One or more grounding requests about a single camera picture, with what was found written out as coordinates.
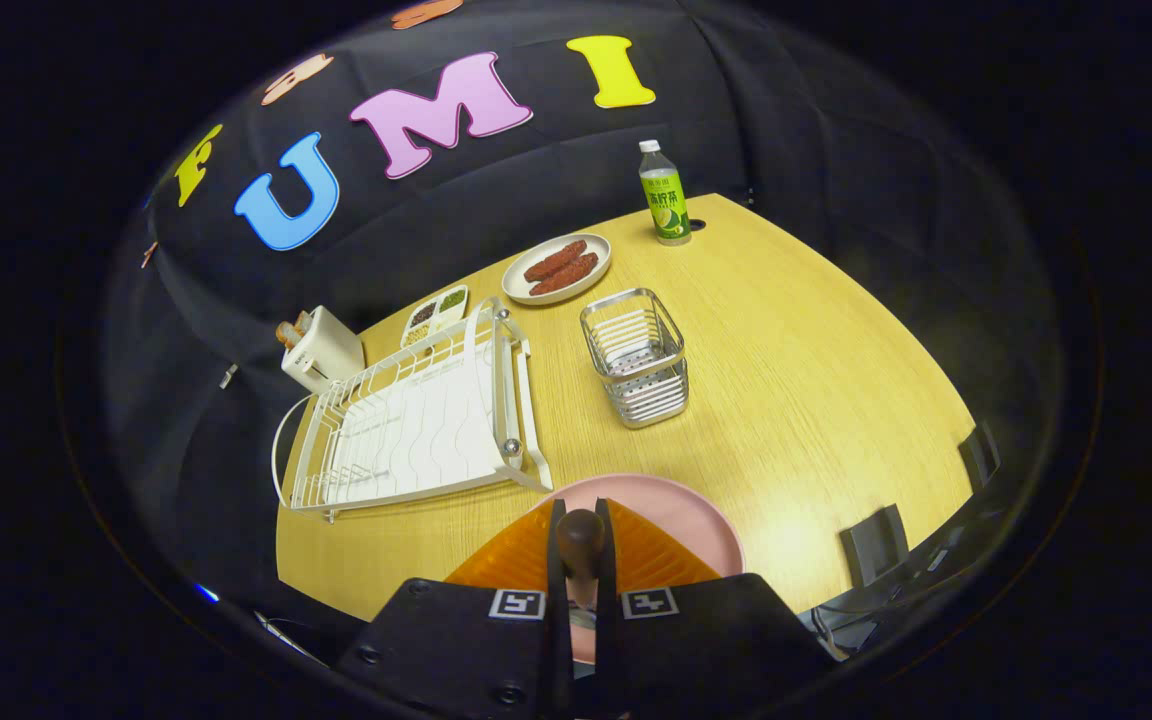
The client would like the white oval plate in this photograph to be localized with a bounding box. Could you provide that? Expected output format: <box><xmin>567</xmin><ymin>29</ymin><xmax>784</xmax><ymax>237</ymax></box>
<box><xmin>501</xmin><ymin>233</ymin><xmax>613</xmax><ymax>306</ymax></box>

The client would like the white divided condiment tray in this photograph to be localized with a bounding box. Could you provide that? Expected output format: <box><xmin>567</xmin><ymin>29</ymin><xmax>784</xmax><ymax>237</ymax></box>
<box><xmin>401</xmin><ymin>285</ymin><xmax>470</xmax><ymax>350</ymax></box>

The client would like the cream toaster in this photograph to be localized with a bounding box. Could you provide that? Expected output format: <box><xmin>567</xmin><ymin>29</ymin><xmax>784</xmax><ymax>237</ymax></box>
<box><xmin>281</xmin><ymin>306</ymin><xmax>367</xmax><ymax>395</ymax></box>

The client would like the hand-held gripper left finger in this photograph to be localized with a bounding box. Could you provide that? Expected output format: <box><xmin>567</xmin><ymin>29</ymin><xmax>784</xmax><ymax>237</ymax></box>
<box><xmin>336</xmin><ymin>497</ymin><xmax>573</xmax><ymax>720</ymax></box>

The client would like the wooden handle spoon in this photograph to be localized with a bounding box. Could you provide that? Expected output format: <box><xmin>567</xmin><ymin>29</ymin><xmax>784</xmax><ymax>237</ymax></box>
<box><xmin>554</xmin><ymin>509</ymin><xmax>607</xmax><ymax>681</ymax></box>

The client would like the metal wire basket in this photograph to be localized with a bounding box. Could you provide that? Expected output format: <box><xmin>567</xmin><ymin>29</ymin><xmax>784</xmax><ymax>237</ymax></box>
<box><xmin>579</xmin><ymin>288</ymin><xmax>690</xmax><ymax>430</ymax></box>

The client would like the reddish brown sausage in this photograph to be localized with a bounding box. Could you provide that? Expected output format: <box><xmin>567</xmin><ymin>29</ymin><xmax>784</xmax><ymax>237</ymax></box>
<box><xmin>523</xmin><ymin>239</ymin><xmax>589</xmax><ymax>283</ymax></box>
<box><xmin>529</xmin><ymin>252</ymin><xmax>601</xmax><ymax>296</ymax></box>

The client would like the white wire dish rack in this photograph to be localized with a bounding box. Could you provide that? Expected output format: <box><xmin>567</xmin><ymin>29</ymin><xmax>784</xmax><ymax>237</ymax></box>
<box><xmin>271</xmin><ymin>297</ymin><xmax>555</xmax><ymax>523</ymax></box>

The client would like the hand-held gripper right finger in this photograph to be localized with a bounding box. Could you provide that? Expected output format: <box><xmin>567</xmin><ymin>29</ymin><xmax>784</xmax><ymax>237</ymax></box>
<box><xmin>591</xmin><ymin>497</ymin><xmax>837</xmax><ymax>720</ymax></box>

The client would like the green label drink bottle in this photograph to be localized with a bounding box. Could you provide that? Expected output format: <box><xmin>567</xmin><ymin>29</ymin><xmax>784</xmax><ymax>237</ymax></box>
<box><xmin>638</xmin><ymin>139</ymin><xmax>693</xmax><ymax>247</ymax></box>

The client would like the black backdrop cloth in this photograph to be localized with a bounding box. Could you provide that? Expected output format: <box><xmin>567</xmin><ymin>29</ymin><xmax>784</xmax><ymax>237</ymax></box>
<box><xmin>96</xmin><ymin>0</ymin><xmax>1067</xmax><ymax>641</ymax></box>

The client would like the pink plate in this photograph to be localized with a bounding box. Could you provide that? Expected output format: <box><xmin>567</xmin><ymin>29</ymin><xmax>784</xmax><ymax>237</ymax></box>
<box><xmin>536</xmin><ymin>473</ymin><xmax>745</xmax><ymax>666</ymax></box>

